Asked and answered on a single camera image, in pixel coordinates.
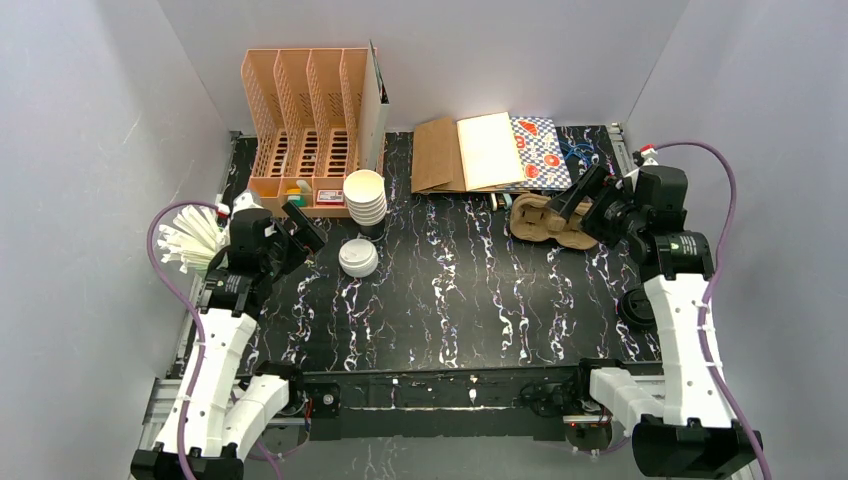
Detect brown pulp cup carrier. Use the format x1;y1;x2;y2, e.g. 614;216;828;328
509;193;598;251

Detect blue checkered paper bag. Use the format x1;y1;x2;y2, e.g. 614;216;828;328
456;112;572;192

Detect stack of white paper cups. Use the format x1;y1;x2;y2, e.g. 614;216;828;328
343;169;388;240

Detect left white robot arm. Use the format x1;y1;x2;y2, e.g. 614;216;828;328
130;200;325;479

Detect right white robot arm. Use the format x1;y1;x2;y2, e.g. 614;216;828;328
548;165;762;479

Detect green yellow packets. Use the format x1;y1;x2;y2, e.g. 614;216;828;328
285;179;313;207

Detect red sugar packet box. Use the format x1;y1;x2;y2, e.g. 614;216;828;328
315;189;345;207

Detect stack of white cup lids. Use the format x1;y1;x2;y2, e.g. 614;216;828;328
338;238;379;278

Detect green cup of straws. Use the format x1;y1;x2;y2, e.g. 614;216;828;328
154;205;230;274

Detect orange plastic file rack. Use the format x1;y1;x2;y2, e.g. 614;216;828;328
241;46;368;218

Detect black cup lids stack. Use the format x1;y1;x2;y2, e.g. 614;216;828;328
616;287;656;331

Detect grey folder in rack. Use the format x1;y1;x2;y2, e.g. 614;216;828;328
358;41;390;171

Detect brown kraft paper bags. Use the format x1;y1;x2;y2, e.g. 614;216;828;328
410;117;467;194

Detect colourful bag handles bundle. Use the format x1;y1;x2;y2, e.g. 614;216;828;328
557;129;597;179

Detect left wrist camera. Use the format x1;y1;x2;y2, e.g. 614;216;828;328
229;189;263;217

